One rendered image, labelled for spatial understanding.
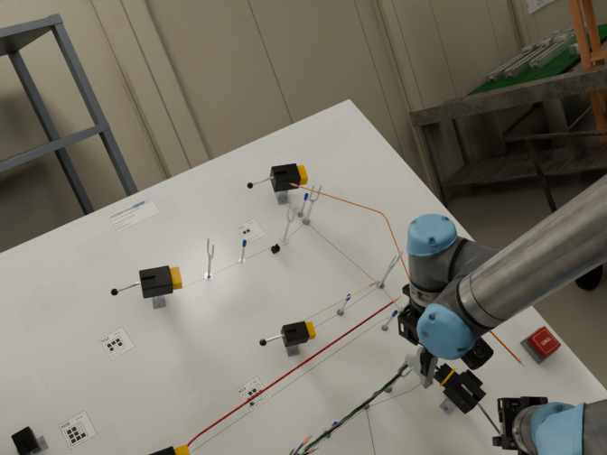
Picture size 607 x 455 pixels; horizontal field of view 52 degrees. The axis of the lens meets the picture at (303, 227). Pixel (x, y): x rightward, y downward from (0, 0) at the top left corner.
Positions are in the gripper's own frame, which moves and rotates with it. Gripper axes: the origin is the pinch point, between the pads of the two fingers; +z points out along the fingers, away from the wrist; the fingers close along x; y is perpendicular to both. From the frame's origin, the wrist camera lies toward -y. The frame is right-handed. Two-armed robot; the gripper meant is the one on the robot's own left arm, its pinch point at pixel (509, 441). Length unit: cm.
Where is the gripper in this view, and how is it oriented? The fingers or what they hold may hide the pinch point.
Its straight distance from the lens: 123.7
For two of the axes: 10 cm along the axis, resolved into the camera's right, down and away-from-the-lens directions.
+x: -9.9, 0.0, 1.0
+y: 0.3, -9.5, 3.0
